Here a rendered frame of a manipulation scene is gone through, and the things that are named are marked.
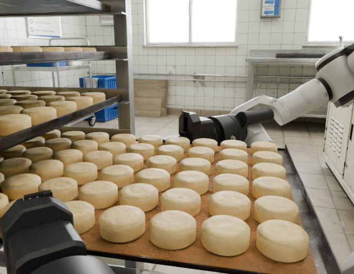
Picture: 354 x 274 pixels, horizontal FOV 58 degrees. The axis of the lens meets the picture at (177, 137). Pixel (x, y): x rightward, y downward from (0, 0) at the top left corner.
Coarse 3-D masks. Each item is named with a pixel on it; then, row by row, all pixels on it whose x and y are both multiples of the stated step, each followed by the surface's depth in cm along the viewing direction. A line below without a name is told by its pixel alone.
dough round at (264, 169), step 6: (252, 168) 50; (258, 168) 49; (264, 168) 49; (270, 168) 49; (276, 168) 49; (282, 168) 49; (252, 174) 50; (258, 174) 48; (264, 174) 48; (270, 174) 48; (276, 174) 48; (282, 174) 48
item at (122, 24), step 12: (120, 24) 67; (120, 36) 67; (120, 60) 69; (120, 72) 69; (132, 72) 71; (120, 84) 70; (132, 84) 72; (132, 96) 72; (120, 108) 71; (132, 108) 73; (120, 120) 72; (132, 120) 73; (132, 132) 74; (132, 264) 81
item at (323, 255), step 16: (288, 160) 59; (288, 176) 52; (304, 192) 44; (304, 208) 41; (304, 224) 38; (320, 224) 35; (0, 240) 34; (320, 240) 34; (112, 256) 32; (128, 256) 31; (320, 256) 32; (224, 272) 30; (240, 272) 29; (256, 272) 29; (320, 272) 29; (336, 272) 29
